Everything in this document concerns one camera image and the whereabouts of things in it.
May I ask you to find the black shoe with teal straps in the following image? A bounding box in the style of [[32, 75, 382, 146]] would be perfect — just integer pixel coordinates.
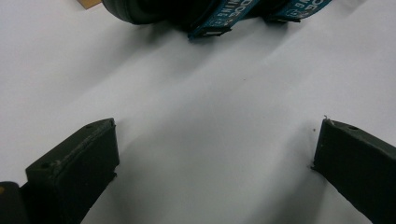
[[101, 0, 332, 40]]

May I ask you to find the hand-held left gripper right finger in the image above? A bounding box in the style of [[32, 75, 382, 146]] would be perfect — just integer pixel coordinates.
[[311, 116, 396, 224]]

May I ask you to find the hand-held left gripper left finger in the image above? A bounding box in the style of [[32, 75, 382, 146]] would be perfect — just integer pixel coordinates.
[[20, 118, 120, 224]]

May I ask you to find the wooden shelf rack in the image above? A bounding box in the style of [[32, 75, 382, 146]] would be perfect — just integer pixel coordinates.
[[76, 0, 103, 10]]

